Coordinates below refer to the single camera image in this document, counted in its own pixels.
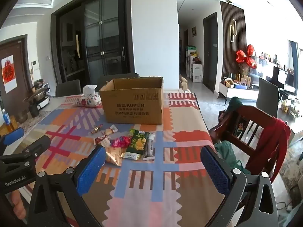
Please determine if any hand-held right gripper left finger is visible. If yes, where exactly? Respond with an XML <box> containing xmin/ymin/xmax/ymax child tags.
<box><xmin>28</xmin><ymin>144</ymin><xmax>107</xmax><ymax>227</ymax></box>

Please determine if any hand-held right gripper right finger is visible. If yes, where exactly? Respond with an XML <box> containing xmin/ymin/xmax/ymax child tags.
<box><xmin>200</xmin><ymin>145</ymin><xmax>280</xmax><ymax>227</ymax></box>

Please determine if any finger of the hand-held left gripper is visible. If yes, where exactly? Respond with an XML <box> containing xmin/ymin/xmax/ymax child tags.
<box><xmin>0</xmin><ymin>127</ymin><xmax>25</xmax><ymax>147</ymax></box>
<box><xmin>0</xmin><ymin>136</ymin><xmax>51</xmax><ymax>168</ymax></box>

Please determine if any pinkish red snack packet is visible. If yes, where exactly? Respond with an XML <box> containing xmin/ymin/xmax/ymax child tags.
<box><xmin>110</xmin><ymin>136</ymin><xmax>132</xmax><ymax>148</ymax></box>

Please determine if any cream snack packet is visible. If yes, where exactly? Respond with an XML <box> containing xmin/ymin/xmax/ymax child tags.
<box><xmin>104</xmin><ymin>125</ymin><xmax>119</xmax><ymax>136</ymax></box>

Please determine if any grey black snack packet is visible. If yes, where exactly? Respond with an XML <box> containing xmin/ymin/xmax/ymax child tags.
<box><xmin>143</xmin><ymin>132</ymin><xmax>156</xmax><ymax>159</ymax></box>

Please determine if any brown cardboard box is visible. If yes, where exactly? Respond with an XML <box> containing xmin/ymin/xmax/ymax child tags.
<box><xmin>99</xmin><ymin>76</ymin><xmax>164</xmax><ymax>125</ymax></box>

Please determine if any person's left hand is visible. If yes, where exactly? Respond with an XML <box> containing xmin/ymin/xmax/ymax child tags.
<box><xmin>11</xmin><ymin>190</ymin><xmax>28</xmax><ymax>221</ymax></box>

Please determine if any blue bottle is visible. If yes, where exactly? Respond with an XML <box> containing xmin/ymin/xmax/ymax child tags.
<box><xmin>2</xmin><ymin>109</ymin><xmax>12</xmax><ymax>124</ymax></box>

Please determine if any teal green cloth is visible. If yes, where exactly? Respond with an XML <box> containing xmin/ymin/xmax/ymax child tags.
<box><xmin>214</xmin><ymin>141</ymin><xmax>251</xmax><ymax>174</ymax></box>

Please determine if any beige snack packet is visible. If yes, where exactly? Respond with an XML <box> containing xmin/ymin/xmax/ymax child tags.
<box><xmin>104</xmin><ymin>147</ymin><xmax>127</xmax><ymax>167</ymax></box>

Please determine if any pale floral table runner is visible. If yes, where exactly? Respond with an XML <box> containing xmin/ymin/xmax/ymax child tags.
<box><xmin>22</xmin><ymin>110</ymin><xmax>56</xmax><ymax>134</ymax></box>

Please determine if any white packet red trim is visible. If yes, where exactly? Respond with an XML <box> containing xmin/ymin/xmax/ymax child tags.
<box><xmin>94</xmin><ymin>135</ymin><xmax>112</xmax><ymax>147</ymax></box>

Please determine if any black cup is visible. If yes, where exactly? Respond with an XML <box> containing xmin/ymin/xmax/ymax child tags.
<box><xmin>29</xmin><ymin>104</ymin><xmax>39</xmax><ymax>118</ymax></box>

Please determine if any small wrapped candy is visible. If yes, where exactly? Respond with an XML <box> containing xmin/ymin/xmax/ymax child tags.
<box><xmin>91</xmin><ymin>124</ymin><xmax>104</xmax><ymax>135</ymax></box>

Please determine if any white electric cooker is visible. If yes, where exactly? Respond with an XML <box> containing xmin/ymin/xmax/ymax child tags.
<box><xmin>35</xmin><ymin>96</ymin><xmax>51</xmax><ymax>110</ymax></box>

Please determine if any steel hot pot pan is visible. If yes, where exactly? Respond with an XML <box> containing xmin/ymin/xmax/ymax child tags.
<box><xmin>22</xmin><ymin>86</ymin><xmax>51</xmax><ymax>102</ymax></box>

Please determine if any green chip bag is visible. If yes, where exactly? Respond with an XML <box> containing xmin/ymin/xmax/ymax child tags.
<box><xmin>121</xmin><ymin>129</ymin><xmax>150</xmax><ymax>160</ymax></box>

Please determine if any wooden child chair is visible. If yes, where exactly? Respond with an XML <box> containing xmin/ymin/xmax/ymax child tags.
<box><xmin>209</xmin><ymin>103</ymin><xmax>277</xmax><ymax>171</ymax></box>

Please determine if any red paper door decoration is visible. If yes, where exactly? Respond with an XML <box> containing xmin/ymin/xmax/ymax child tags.
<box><xmin>1</xmin><ymin>55</ymin><xmax>16</xmax><ymax>93</ymax></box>

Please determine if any red garment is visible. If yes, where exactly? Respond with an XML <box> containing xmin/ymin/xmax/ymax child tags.
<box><xmin>245</xmin><ymin>117</ymin><xmax>291</xmax><ymax>175</ymax></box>

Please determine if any floral tissue pack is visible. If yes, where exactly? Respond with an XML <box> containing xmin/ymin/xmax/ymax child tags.
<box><xmin>75</xmin><ymin>85</ymin><xmax>103</xmax><ymax>108</ymax></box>

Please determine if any dark grey dining chair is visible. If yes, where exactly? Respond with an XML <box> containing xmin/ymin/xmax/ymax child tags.
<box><xmin>97</xmin><ymin>73</ymin><xmax>141</xmax><ymax>93</ymax></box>
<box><xmin>55</xmin><ymin>79</ymin><xmax>82</xmax><ymax>98</ymax></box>

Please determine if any dark green garment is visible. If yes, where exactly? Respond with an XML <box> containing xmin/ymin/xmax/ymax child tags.
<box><xmin>227</xmin><ymin>96</ymin><xmax>243</xmax><ymax>114</ymax></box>

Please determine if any brown entry door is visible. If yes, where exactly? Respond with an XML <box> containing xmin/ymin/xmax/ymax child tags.
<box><xmin>0</xmin><ymin>35</ymin><xmax>32</xmax><ymax>119</ymax></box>

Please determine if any patterned floor rug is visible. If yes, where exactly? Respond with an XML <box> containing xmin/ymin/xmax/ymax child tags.
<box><xmin>272</xmin><ymin>139</ymin><xmax>303</xmax><ymax>208</ymax></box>

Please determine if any white television cabinet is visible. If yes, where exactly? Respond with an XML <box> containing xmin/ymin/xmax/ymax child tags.
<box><xmin>219</xmin><ymin>82</ymin><xmax>259</xmax><ymax>100</ymax></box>

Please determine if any grey side chair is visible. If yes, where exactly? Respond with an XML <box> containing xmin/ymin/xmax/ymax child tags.
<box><xmin>256</xmin><ymin>78</ymin><xmax>280</xmax><ymax>119</ymax></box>

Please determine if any flat brown carton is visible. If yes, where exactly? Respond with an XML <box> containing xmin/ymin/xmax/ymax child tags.
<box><xmin>179</xmin><ymin>74</ymin><xmax>190</xmax><ymax>91</ymax></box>

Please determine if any pale flower bunch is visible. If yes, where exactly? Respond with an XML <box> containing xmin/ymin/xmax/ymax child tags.
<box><xmin>280</xmin><ymin>98</ymin><xmax>302</xmax><ymax>118</ymax></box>

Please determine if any white hallway shelf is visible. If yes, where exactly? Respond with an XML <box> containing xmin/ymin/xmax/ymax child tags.
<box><xmin>185</xmin><ymin>46</ymin><xmax>203</xmax><ymax>83</ymax></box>

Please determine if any dark hallway door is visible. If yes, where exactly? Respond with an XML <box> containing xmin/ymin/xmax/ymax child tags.
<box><xmin>203</xmin><ymin>12</ymin><xmax>219</xmax><ymax>93</ymax></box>

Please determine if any red foil balloon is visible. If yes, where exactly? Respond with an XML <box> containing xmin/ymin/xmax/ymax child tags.
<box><xmin>235</xmin><ymin>44</ymin><xmax>258</xmax><ymax>69</ymax></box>

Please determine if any black glass sliding door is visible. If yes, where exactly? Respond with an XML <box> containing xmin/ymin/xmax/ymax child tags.
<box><xmin>51</xmin><ymin>0</ymin><xmax>132</xmax><ymax>86</ymax></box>

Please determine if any wood slat wall panel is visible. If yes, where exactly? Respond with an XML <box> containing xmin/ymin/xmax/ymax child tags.
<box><xmin>219</xmin><ymin>1</ymin><xmax>247</xmax><ymax>76</ymax></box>

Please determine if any gold wall ornament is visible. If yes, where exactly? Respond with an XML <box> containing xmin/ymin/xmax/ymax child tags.
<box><xmin>229</xmin><ymin>18</ymin><xmax>237</xmax><ymax>43</ymax></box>

